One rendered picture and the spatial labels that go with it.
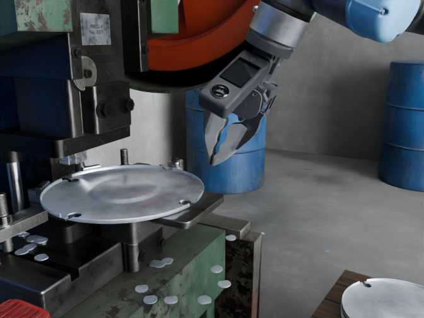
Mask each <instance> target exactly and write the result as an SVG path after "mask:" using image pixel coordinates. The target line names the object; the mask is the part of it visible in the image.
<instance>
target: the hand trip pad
mask: <svg viewBox="0 0 424 318"><path fill-rule="evenodd" d="M0 318H50V314H49V311H47V310H45V309H43V308H41V307H38V306H36V305H33V304H30V303H28V302H25V301H22V300H18V299H12V300H11V299H9V300H7V301H5V302H3V303H1V304H0Z"/></svg>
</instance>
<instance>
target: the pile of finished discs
mask: <svg viewBox="0 0 424 318"><path fill-rule="evenodd" d="M364 283H365V284H363V283H362V282H361V283H360V282H359V281H358V282H356V283H354V284H352V285H350V286H349V287H348V288H347V289H346V290H345V291H344V293H343V296H342V301H341V318H424V287H423V286H420V285H417V284H414V283H410V282H407V281H402V280H394V279H388V278H373V279H367V281H364Z"/></svg>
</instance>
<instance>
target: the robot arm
mask: <svg viewBox="0 0 424 318"><path fill-rule="evenodd" d="M253 12H255V14H254V16H253V18H252V21H251V23H250V25H249V26H250V28H251V30H248V32H247V35H246V36H245V40H246V41H248V43H250V44H252V45H253V46H255V47H254V49H253V51H252V52H251V53H250V52H248V51H246V50H243V51H242V52H241V53H240V54H239V55H238V56H237V57H236V58H235V59H234V60H233V61H232V62H230V63H229V64H228V65H227V66H226V67H225V68H224V69H223V70H222V71H221V72H220V73H218V74H217V75H216V76H215V77H214V78H213V79H212V80H211V81H210V82H209V83H208V84H207V85H206V86H205V87H204V88H203V89H202V90H201V91H200V92H199V96H198V104H199V105H200V106H202V107H203V108H204V112H203V131H204V150H205V154H206V159H207V162H208V163H209V164H210V165H211V166H214V165H217V164H219V163H221V162H224V161H225V160H226V159H227V158H229V157H230V156H232V155H233V154H234V153H235V152H236V151H237V150H239V149H240V148H241V147H242V146H243V145H244V144H246V143H247V142H248V141H249V140H251V139H252V138H253V137H254V136H255V135H256V134H257V132H258V131H259V130H260V128H261V125H262V118H263V117H265V116H267V115H268V114H269V111H270V110H271V107H272V106H273V104H274V101H275V100H276V97H277V96H278V93H279V92H280V90H281V87H282V86H280V85H278V84H277V83H275V82H274V81H273V80H274V77H275V76H276V73H277V72H278V70H279V68H280V66H281V63H282V62H283V59H290V57H291V55H292V53H293V49H295V48H297V47H298V45H299V43H300V41H301V39H302V37H303V35H304V33H305V31H306V29H307V27H308V25H309V21H310V20H311V18H312V16H313V14H314V12H316V13H319V14H320V15H322V16H324V17H326V18H328V19H330V20H332V21H334V22H336V23H338V24H340V25H342V26H344V27H346V28H348V29H350V30H351V31H352V32H353V33H355V34H357V35H358V36H360V37H363V38H369V39H371V40H374V41H376V42H379V43H386V42H390V41H392V40H394V38H395V37H398V36H400V35H401V34H402V33H403V32H411V33H417V34H420V35H424V0H260V2H259V5H258V6H257V5H255V6H254V7H253ZM269 99H270V101H269V103H268V106H267V107H266V109H265V111H264V112H263V110H264V108H265V106H266V104H267V102H268V100H269ZM231 113H233V114H235V115H237V116H238V121H240V122H234V123H233V124H231V125H229V127H228V129H227V138H226V140H225V142H224V143H223V144H221V145H220V149H219V151H218V153H216V145H217V144H218V142H219V141H220V135H221V134H222V132H223V130H224V128H225V127H226V126H227V124H228V116H229V115H230V114H231ZM241 121H243V122H241Z"/></svg>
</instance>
